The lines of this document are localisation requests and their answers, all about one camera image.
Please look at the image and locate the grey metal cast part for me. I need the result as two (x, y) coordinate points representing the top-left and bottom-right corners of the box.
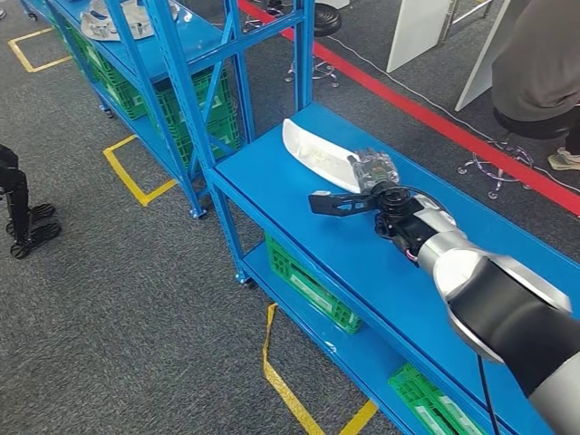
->
(79, 0), (182, 44)

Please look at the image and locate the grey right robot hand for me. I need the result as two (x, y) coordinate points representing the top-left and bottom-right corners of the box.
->
(346, 147), (400, 195)

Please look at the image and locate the white curved shell part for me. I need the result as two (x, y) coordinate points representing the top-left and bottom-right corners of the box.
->
(281, 118), (364, 195)

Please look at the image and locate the seated person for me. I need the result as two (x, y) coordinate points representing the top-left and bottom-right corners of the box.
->
(491, 0), (580, 172)

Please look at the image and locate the blue metal shelf rack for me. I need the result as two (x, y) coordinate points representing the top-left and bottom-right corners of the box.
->
(20, 0), (228, 221)
(143, 0), (580, 435)

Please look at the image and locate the standing robot black foot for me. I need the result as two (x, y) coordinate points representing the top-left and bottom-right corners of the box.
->
(5, 202), (57, 237)
(10, 218), (63, 260)

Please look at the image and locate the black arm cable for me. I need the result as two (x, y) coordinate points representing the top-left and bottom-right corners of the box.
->
(475, 353), (499, 435)

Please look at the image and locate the green plastic crate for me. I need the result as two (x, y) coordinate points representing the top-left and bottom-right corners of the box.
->
(387, 362), (489, 435)
(154, 67), (242, 170)
(54, 14), (151, 121)
(264, 232), (364, 336)

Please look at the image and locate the black round stool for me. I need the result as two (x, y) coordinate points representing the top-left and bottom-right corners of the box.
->
(283, 5), (343, 90)
(456, 104), (580, 201)

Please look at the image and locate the red floor tape line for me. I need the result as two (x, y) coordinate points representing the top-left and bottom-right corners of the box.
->
(238, 0), (580, 218)

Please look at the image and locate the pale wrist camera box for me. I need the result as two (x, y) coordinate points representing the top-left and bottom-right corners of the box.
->
(308, 190), (379, 218)

